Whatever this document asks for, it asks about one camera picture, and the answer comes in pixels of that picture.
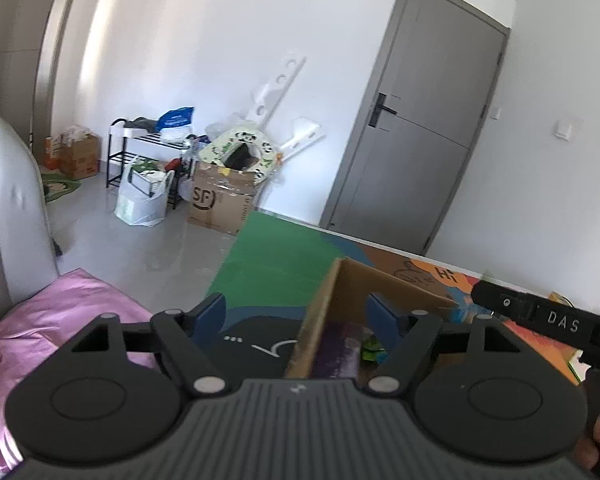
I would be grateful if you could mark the green cartoon floor rug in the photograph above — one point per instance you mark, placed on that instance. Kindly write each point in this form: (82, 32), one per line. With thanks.
(60, 187)

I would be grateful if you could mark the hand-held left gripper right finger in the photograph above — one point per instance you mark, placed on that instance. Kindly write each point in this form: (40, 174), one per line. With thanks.
(380, 321)

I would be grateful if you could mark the cartoon printed table mat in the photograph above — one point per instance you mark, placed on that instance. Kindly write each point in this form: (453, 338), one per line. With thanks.
(275, 260)

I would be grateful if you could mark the long white perforated board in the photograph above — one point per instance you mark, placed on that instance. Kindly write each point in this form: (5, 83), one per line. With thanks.
(275, 87)

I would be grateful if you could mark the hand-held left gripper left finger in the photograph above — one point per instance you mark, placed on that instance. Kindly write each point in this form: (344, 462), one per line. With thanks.
(210, 316)

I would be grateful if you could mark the large taped cardboard box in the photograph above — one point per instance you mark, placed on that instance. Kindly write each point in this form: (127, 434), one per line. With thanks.
(220, 202)

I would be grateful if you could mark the long purple snack packet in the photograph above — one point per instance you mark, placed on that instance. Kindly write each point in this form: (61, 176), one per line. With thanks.
(337, 352)

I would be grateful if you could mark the grey sliding wardrobe door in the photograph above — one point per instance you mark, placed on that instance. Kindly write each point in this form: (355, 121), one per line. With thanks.
(25, 35)

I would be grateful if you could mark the orange printed cardboard box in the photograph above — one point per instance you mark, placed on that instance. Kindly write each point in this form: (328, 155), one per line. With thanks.
(52, 152)

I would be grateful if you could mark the white wall switch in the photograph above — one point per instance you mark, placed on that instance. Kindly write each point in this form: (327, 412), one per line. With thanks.
(564, 128)

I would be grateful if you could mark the small bright green snack packet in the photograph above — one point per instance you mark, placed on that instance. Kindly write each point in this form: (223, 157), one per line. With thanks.
(374, 352)

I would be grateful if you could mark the black shoe rack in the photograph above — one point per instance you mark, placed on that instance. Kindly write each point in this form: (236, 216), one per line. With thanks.
(117, 155)

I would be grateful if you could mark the white plastic bag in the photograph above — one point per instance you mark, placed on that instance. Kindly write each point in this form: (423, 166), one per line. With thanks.
(140, 205)

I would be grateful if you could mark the blue plastic bag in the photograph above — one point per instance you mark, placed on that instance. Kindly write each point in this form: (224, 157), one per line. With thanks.
(175, 119)

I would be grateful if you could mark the short white perforated board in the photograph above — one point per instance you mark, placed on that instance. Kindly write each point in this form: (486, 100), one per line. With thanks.
(302, 137)

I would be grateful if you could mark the pink satin blanket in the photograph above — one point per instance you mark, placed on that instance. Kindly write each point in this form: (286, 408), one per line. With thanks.
(45, 310)

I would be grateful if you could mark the small brown cardboard box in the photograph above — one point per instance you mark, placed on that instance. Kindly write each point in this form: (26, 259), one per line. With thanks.
(82, 157)

